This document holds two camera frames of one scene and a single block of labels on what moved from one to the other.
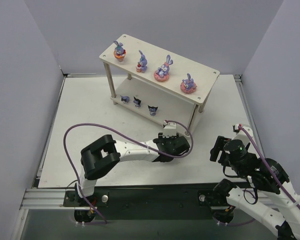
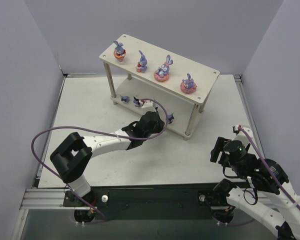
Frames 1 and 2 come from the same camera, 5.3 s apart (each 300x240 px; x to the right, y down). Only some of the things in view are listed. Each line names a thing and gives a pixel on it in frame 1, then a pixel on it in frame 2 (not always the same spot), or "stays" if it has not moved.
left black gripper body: [176, 144] -> [153, 119]
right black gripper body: [217, 149] stays
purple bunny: [119, 52] stays
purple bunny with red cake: [141, 66] stays
